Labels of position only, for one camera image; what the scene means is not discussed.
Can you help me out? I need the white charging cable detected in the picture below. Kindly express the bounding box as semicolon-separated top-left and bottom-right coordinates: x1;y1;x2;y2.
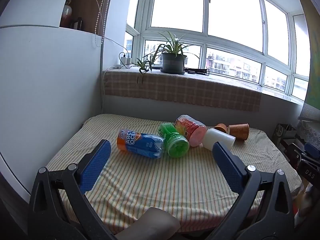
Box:
101;35;128;57

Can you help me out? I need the wall poster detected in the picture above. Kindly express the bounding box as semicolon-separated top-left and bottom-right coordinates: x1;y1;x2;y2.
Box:
291;0;320;123

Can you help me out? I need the small spider plant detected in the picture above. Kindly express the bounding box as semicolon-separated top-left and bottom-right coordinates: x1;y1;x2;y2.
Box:
130;57;157;75

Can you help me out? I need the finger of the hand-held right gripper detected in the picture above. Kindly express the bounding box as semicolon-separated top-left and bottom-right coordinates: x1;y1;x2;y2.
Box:
288;142;320;166

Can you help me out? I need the striped yellow bed sheet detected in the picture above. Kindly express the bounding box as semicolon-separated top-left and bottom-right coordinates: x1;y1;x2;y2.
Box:
46;114;303;233

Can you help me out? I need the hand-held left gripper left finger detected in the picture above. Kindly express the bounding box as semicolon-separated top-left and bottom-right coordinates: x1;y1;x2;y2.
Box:
27;139;118;240

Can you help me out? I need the black device on sill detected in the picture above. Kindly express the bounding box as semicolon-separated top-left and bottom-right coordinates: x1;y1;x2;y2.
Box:
184;67;211;76

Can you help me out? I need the dark bottle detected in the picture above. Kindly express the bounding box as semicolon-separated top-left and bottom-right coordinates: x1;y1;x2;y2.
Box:
71;17;83;30

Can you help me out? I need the plaid sill cloth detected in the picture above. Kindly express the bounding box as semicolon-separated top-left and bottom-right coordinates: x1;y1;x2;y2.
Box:
103;69;262;113

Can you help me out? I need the potted spider plant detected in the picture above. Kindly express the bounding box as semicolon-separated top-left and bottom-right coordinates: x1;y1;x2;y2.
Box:
143;31;201;75

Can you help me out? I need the pink patterned cup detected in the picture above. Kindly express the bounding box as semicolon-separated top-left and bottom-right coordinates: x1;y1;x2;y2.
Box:
174;114;208;147

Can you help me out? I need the large copper cup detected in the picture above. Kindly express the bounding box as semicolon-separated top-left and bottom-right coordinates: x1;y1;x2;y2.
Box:
227;123;250;141

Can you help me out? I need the blue and orange cup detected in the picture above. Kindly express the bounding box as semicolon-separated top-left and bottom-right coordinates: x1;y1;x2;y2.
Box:
117;128;165;159

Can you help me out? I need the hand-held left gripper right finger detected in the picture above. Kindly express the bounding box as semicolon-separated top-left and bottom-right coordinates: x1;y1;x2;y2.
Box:
212;141;296;240

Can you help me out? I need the beaded blind cord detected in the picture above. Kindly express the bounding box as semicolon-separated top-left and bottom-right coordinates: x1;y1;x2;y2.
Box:
93;0;111;47

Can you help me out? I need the lace cloth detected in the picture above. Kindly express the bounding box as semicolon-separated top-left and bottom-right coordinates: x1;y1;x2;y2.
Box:
296;119;320;146

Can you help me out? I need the white window frame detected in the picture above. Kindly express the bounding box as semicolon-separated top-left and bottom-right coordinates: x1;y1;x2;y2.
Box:
123;0;312;103

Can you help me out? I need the white plastic cup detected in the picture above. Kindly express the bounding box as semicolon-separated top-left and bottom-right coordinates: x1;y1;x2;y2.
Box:
201;128;236;151

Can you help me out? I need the cardboard box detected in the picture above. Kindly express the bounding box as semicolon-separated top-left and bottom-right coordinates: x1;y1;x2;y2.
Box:
271;123;298;146

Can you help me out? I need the green plastic cup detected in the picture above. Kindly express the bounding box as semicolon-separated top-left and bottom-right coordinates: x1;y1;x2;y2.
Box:
157;122;190;158

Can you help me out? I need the white cabinet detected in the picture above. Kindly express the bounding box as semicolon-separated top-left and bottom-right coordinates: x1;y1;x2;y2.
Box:
0;0;104;204

